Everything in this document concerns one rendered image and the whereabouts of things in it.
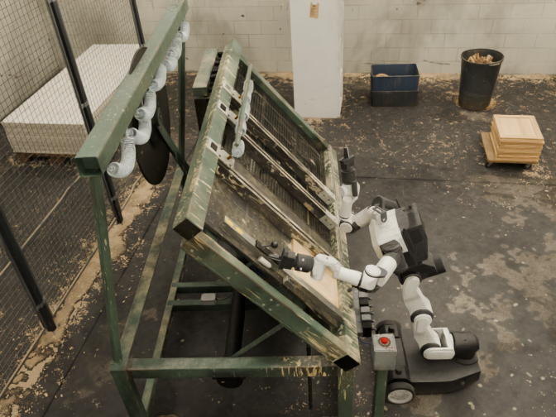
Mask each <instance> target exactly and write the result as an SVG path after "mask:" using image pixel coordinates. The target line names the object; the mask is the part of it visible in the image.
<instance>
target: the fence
mask: <svg viewBox="0 0 556 417"><path fill-rule="evenodd" d="M226 218H227V219H228V220H229V221H231V222H232V223H233V227H232V226H231V225H230V224H228V223H227V222H226ZM219 227H221V228H222V229H223V230H225V231H226V232H227V233H229V234H230V235H231V236H232V237H234V238H235V239H236V240H238V241H239V242H240V243H241V244H242V245H243V246H244V247H246V248H247V249H248V250H249V251H251V252H252V253H253V254H255V255H256V256H257V257H259V256H262V257H263V258H264V259H266V260H267V261H268V262H270V263H271V268H272V269H273V270H274V271H276V272H277V273H278V274H279V275H281V276H282V277H285V276H288V277H290V278H291V279H292V280H294V281H295V288H296V289H298V290H299V291H300V292H302V293H303V294H304V295H306V296H307V297H308V298H309V299H311V300H312V301H313V302H315V303H316V305H318V306H319V307H320V308H321V309H323V310H324V311H325V312H326V313H328V314H329V315H330V316H332V317H333V318H334V319H336V320H337V321H339V320H340V319H342V318H343V312H342V311H341V310H340V309H338V308H337V307H336V306H335V305H333V304H332V303H331V302H330V301H328V300H327V299H326V298H325V297H323V296H322V295H321V294H320V293H319V292H318V291H317V290H315V289H314V288H313V287H312V286H311V285H309V284H308V283H307V282H305V281H304V280H303V279H302V278H300V277H299V276H298V275H297V274H295V273H294V272H293V271H292V270H288V269H283V270H281V269H279V270H278V265H277V264H275V263H274V262H273V260H271V259H269V258H268V256H266V255H265V254H264V253H262V252H261V251H260V250H259V249H257V248H256V247H255V245H256V240H255V239H253V238H252V237H251V236H249V235H248V234H247V233H246V232H244V231H243V230H242V229H241V228H240V227H238V225H236V224H235V223H234V222H233V221H232V220H230V219H229V218H228V217H227V216H224V217H223V218H221V219H220V221H219ZM236 227H238V228H240V229H241V230H242V231H243V234H241V233H240V232H238V231H237V230H236Z"/></svg>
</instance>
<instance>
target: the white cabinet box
mask: <svg viewBox="0 0 556 417"><path fill-rule="evenodd" d="M343 18H344V0H290V27H291V45H292V63H293V80H294V99H295V111H296V112H297V113H298V114H299V115H300V116H301V117H325V118H337V117H340V111H341V106H342V100H343Z"/></svg>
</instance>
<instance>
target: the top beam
mask: <svg viewBox="0 0 556 417"><path fill-rule="evenodd" d="M241 53H242V46H241V45H240V44H239V43H238V42H237V41H236V40H235V39H234V38H232V39H231V40H230V41H229V42H228V43H227V44H226V45H225V46H224V50H223V55H222V58H221V61H220V64H219V67H218V72H217V75H216V78H215V81H214V84H213V89H212V93H211V95H210V98H209V101H208V106H207V109H206V113H205V115H204V120H203V124H202V127H201V129H200V133H199V138H198V140H197V144H196V147H195V150H194V155H193V158H192V161H191V164H190V167H189V172H188V175H187V178H186V181H185V186H184V189H183V192H182V195H181V198H180V203H179V207H178V209H177V213H176V215H175V221H174V223H173V227H172V229H174V230H175V231H176V232H177V233H178V234H179V235H180V236H182V237H183V238H185V239H186V240H190V239H191V238H192V237H194V236H196V235H197V234H198V233H200V232H201V231H203V228H204V221H205V217H206V213H207V209H208V205H209V198H210V194H211V190H212V186H213V179H214V175H215V171H216V167H217V163H218V158H217V157H216V156H215V155H214V154H213V153H212V152H211V151H210V150H209V149H208V148H207V145H208V141H209V138H211V139H212V140H214V141H215V142H216V143H217V144H218V145H219V146H220V147H221V144H222V140H223V134H224V129H225V125H226V121H227V117H226V116H225V115H224V114H223V113H222V112H221V111H220V110H219V109H218V108H217V106H218V100H219V99H220V100H221V101H222V102H223V103H224V104H225V105H226V106H227V107H228V108H229V106H230V103H231V98H232V96H231V95H230V94H229V93H228V92H227V91H226V90H225V89H224V88H223V81H224V80H225V81H227V82H228V83H229V84H230V85H231V86H232V87H234V84H235V79H236V75H237V68H238V64H239V60H240V56H241Z"/></svg>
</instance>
